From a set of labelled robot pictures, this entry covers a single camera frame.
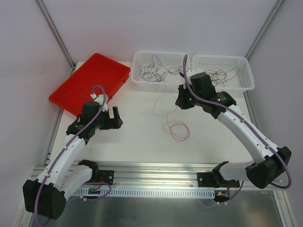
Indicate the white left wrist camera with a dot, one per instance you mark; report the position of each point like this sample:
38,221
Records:
102,100

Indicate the white basket middle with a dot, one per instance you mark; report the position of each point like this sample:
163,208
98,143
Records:
157,71

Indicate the white slotted cable duct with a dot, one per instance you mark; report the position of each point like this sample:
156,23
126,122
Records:
146,193

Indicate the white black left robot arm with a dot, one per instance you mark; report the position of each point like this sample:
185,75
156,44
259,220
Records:
48,194

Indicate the white basket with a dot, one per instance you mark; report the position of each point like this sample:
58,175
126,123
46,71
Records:
157,71
228,73

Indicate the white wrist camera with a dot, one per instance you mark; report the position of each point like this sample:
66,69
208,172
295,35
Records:
187,72
102,100

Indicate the red plastic tray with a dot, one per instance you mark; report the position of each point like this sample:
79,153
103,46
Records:
97,70

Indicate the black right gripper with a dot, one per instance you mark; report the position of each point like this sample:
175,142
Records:
180,101

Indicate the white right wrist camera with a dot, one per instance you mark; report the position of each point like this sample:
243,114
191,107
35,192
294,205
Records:
187,72

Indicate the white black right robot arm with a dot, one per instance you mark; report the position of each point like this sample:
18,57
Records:
269,161

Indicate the white basket right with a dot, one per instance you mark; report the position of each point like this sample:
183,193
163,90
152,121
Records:
228,73

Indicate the aluminium rail base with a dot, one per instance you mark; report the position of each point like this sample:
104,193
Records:
155,175

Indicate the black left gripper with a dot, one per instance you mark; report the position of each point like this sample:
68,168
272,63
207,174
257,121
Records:
112,122

